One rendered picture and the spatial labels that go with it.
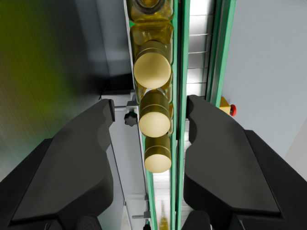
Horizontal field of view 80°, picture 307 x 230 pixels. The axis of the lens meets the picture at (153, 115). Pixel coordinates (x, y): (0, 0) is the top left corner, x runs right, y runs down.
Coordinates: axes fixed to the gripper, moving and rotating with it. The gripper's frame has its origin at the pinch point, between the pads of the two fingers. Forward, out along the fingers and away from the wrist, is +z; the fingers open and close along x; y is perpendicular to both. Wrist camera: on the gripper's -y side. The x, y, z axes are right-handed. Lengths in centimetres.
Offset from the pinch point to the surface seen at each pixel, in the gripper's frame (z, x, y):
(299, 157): 121, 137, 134
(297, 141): 121, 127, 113
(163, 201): 33, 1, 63
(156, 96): 8.2, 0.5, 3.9
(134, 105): 24.6, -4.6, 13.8
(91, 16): 39.3, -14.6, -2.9
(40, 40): 10.2, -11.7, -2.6
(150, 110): 5.2, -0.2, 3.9
